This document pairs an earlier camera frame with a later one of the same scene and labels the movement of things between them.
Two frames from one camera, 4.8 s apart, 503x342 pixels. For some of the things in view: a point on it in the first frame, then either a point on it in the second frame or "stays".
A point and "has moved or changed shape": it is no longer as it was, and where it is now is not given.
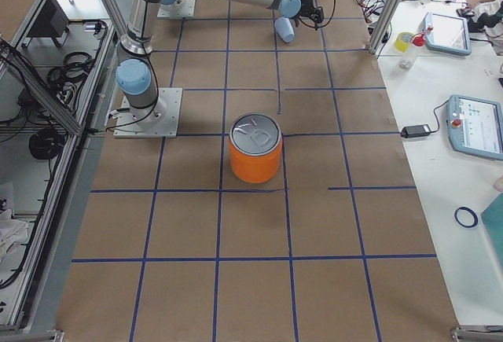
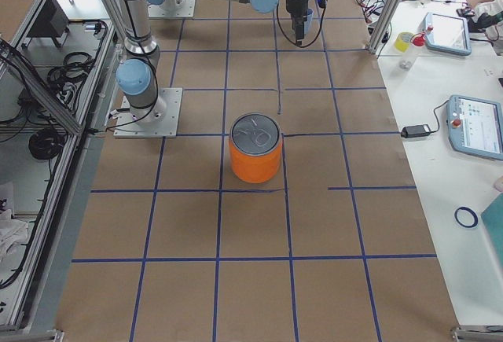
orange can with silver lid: [255, 148] stays
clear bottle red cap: [407, 60] stays
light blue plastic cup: [284, 28] has moved or changed shape
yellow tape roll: [402, 41] stays
